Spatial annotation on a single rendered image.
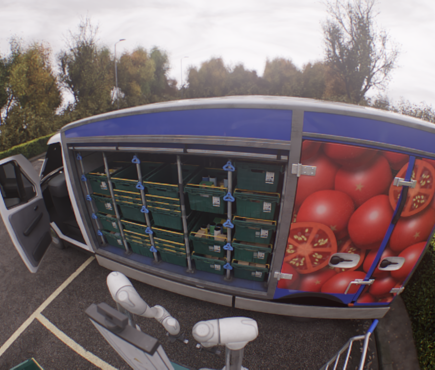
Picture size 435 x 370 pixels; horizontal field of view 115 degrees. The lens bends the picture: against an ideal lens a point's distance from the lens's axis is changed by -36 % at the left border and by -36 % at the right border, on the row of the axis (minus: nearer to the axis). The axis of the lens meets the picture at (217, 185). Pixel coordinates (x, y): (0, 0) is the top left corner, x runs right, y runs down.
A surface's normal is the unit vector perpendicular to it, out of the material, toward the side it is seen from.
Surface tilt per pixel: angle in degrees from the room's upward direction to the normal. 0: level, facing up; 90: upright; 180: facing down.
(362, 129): 90
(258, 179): 91
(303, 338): 0
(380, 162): 90
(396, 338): 8
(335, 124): 90
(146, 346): 0
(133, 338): 0
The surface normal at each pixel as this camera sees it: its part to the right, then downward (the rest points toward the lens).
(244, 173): -0.28, 0.46
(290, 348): -0.01, -0.91
